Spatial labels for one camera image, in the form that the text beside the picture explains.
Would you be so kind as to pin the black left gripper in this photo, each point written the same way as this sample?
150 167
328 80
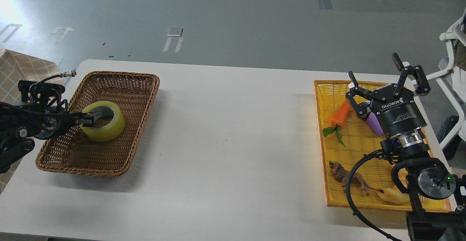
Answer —
55 124

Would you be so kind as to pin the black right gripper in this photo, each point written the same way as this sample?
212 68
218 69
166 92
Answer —
398 111

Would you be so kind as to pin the yellow tape roll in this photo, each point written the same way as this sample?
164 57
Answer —
104 109

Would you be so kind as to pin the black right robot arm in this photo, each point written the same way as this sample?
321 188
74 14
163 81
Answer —
414 172

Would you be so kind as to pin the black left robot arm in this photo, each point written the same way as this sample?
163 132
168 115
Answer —
20 123

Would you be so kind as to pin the purple block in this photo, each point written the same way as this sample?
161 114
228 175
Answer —
373 123

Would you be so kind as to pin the brown wicker basket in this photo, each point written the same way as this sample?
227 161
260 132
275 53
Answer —
75 153

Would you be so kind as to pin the orange toy carrot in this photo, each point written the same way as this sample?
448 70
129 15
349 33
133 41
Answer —
338 122

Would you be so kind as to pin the yellow plastic basket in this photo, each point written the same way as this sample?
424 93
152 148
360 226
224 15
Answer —
359 139

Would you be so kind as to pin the white office chair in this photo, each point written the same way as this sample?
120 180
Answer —
451 79

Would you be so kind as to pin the beige checkered cloth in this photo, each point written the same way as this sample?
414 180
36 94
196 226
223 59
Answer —
15 66

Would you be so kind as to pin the brown toy lion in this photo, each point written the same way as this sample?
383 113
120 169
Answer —
341 175

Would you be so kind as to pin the yellow toy croissant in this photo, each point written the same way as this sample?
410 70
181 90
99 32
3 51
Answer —
393 195

